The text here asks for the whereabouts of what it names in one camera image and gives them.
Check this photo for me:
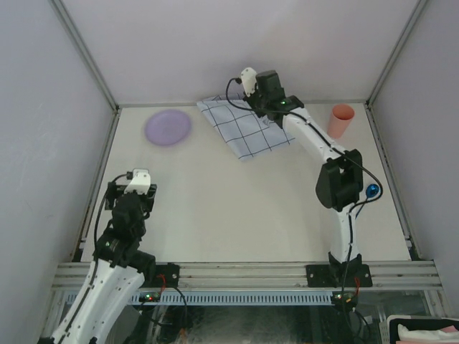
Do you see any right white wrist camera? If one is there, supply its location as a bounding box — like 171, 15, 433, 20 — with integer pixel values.
240, 67, 257, 97

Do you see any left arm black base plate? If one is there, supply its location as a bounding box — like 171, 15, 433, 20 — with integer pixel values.
143, 263, 180, 288

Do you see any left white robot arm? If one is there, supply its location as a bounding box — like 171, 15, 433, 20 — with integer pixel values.
39, 181, 157, 343

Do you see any blue metallic spoon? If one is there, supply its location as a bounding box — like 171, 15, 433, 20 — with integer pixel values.
356, 183, 380, 217

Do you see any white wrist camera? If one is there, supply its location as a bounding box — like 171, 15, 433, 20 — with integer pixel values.
124, 168, 151, 195
240, 67, 257, 97

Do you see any grey bin with cloths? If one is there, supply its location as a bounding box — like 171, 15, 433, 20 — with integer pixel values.
379, 315, 458, 343

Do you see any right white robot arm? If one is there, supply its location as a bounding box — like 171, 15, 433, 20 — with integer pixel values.
239, 67, 363, 287

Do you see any blue checkered cloth placemat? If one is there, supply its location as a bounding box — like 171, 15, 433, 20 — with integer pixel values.
197, 94, 294, 161

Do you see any pink plastic cup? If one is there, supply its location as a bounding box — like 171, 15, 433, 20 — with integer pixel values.
327, 104, 355, 139

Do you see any purple plastic plate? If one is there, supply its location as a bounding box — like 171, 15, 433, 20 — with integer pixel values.
144, 109, 191, 147

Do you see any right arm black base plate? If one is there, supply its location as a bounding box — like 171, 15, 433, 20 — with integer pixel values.
306, 264, 373, 288

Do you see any blue slotted cable duct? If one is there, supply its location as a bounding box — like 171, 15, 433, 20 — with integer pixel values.
128, 290, 333, 306

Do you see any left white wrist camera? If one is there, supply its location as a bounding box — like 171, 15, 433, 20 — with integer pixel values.
124, 168, 151, 195

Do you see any aluminium front frame rail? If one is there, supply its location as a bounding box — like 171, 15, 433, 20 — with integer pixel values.
52, 260, 443, 290

